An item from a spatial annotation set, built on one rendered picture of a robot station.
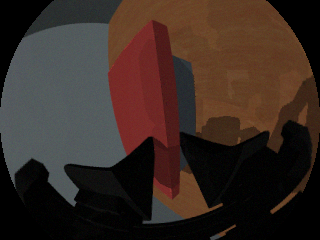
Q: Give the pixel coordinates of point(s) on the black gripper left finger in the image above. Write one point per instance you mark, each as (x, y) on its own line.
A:
(131, 178)

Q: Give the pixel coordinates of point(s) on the dark red lid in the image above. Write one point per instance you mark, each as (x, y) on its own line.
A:
(143, 90)

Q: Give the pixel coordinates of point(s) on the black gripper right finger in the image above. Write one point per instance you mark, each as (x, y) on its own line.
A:
(214, 165)

